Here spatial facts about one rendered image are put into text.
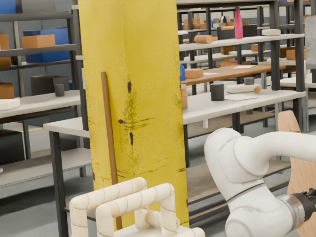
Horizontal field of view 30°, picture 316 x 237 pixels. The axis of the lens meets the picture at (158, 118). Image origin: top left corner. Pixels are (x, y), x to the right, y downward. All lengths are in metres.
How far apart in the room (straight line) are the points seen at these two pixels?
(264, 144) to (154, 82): 0.96
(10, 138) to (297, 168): 4.82
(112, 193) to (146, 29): 1.08
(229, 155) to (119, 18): 0.92
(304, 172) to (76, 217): 0.77
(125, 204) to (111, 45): 1.14
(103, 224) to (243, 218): 0.37
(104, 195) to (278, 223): 0.42
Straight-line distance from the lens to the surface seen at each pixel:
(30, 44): 5.45
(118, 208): 1.12
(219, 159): 1.39
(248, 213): 1.35
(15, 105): 5.01
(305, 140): 1.28
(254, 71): 6.87
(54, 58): 6.48
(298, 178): 1.74
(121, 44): 2.15
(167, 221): 1.23
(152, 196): 1.18
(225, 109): 4.14
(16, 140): 6.32
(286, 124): 1.73
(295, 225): 1.46
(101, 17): 2.22
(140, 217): 1.29
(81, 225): 1.18
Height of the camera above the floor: 1.54
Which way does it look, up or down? 9 degrees down
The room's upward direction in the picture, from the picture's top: 4 degrees counter-clockwise
